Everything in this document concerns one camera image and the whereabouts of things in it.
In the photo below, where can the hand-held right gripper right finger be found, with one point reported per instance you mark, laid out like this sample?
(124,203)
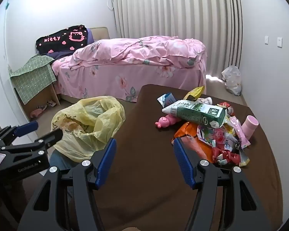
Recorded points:
(183,163)

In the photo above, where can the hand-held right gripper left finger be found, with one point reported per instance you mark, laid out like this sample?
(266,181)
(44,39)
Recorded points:
(107,161)

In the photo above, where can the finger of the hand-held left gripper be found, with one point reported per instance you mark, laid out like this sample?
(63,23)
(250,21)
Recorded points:
(26,127)
(54,136)

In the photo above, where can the orange snack bag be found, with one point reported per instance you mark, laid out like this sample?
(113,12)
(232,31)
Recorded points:
(190,134)

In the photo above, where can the yellow plastic bag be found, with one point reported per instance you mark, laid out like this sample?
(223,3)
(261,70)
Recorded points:
(98,125)

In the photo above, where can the pile of snack wrappers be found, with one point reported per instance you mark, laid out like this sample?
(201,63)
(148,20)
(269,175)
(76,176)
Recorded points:
(221,139)

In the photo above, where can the green white milk carton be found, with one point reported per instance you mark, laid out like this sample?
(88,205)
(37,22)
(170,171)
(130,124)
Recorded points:
(195,114)

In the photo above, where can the small blue white carton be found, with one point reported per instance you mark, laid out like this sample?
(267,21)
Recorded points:
(167,99)

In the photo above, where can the yellow wrapper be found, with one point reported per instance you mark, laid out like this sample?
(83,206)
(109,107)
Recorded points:
(195,92)

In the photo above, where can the pink slippers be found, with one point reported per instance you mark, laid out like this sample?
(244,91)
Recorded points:
(36,112)

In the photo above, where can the striped slippers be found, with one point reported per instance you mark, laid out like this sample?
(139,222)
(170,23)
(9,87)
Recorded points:
(42,106)

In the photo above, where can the white sneakers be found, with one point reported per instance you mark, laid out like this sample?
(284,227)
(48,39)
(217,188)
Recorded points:
(51,103)

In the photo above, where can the wooden nightstand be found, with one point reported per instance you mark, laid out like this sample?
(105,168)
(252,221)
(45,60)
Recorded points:
(42,93)

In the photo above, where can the pink caterpillar toy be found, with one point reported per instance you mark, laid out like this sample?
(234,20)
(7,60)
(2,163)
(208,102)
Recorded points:
(162,122)

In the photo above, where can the green checked cloth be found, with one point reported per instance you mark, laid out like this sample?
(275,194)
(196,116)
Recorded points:
(33,74)

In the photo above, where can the white wardrobe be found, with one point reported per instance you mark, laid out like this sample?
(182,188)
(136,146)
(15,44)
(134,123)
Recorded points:
(4,77)

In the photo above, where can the pink cup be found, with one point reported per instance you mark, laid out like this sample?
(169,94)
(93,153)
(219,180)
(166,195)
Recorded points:
(249,126)

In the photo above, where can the bed with pink floral sheet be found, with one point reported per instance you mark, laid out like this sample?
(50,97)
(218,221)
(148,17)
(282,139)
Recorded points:
(106,79)

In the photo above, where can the black pink printed blanket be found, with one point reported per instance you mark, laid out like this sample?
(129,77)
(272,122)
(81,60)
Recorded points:
(60,38)

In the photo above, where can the white plastic bag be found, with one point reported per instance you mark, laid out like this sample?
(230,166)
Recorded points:
(232,79)

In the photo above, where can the beige headboard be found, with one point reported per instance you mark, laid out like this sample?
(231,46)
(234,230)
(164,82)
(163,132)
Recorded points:
(100,33)

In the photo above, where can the pink floral duvet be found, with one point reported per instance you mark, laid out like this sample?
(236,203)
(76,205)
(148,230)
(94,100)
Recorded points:
(144,48)

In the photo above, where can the striped beige curtain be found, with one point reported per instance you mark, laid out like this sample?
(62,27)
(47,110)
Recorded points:
(178,16)

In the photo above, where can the green wall hook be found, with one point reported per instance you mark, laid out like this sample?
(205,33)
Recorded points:
(7,4)

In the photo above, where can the white wall socket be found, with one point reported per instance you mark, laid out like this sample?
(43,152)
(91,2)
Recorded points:
(279,42)
(266,40)

